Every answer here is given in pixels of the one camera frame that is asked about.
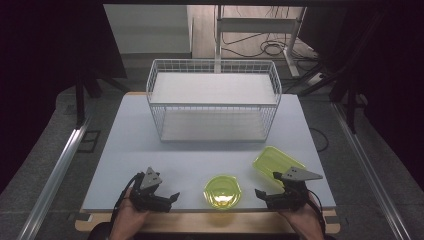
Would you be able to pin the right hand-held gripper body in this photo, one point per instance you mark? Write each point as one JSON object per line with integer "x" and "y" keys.
{"x": 293, "y": 193}

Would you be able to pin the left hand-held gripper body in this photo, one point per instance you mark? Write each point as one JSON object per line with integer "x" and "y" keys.
{"x": 148, "y": 196}

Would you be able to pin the rectangular green plastic container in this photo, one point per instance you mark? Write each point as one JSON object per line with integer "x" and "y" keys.
{"x": 270, "y": 161}

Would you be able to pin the round green plastic bowl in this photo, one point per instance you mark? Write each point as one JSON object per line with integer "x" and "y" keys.
{"x": 222, "y": 192}

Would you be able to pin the person's right hand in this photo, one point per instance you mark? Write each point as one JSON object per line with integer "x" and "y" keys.
{"x": 305, "y": 220}

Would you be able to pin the person's left hand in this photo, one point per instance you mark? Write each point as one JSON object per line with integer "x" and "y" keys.
{"x": 128, "y": 218}

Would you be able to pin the white power strip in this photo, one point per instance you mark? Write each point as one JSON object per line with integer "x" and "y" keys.
{"x": 315, "y": 79}

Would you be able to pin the black metal stand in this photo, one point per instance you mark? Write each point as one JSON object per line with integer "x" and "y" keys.
{"x": 350, "y": 83}
{"x": 81, "y": 96}

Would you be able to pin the dark curtain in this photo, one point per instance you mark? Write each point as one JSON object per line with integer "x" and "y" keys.
{"x": 400, "y": 83}
{"x": 40, "y": 66}

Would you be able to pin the white cabinet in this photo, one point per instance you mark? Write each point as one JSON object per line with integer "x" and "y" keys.
{"x": 150, "y": 30}

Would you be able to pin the aluminium floor rail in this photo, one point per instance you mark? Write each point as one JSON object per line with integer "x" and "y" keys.
{"x": 366, "y": 166}
{"x": 56, "y": 173}

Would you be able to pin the white desk frame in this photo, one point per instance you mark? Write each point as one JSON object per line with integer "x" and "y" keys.
{"x": 256, "y": 25}

